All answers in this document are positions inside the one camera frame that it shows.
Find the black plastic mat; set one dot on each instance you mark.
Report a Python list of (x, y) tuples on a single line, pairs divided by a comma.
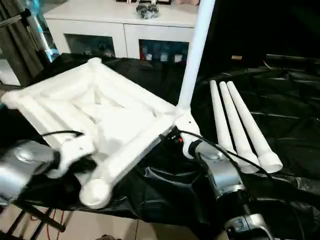
[(275, 100)]

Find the white plastic table leg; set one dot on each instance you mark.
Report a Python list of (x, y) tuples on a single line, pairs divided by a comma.
[(235, 120), (220, 115), (197, 50), (250, 122)]

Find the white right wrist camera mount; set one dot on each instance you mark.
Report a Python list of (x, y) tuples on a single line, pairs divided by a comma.
[(187, 125)]

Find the metal stand with clamp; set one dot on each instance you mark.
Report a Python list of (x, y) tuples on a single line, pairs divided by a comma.
[(32, 35)]

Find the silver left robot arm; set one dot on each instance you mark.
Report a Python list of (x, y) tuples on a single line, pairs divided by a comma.
[(22, 162)]

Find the black folding table frame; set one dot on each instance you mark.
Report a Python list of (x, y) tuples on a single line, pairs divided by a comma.
[(37, 220)]

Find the black fabric case gold label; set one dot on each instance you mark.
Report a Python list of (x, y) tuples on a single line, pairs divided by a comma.
[(236, 57)]

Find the white cabinet with glass doors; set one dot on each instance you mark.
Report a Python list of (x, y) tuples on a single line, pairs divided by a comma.
[(112, 25)]

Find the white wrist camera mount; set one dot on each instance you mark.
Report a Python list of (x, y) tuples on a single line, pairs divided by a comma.
[(187, 125), (72, 152)]

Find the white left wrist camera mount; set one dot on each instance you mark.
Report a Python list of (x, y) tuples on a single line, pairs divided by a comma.
[(72, 152)]

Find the white plastic table top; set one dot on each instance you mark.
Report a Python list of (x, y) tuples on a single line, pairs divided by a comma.
[(75, 112)]

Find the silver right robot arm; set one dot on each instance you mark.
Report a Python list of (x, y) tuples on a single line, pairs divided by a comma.
[(222, 170)]

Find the clear bag of black parts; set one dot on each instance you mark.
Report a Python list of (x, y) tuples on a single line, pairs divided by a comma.
[(148, 11)]

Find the grey pleated curtain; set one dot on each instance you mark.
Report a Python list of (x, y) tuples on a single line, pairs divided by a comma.
[(15, 50)]

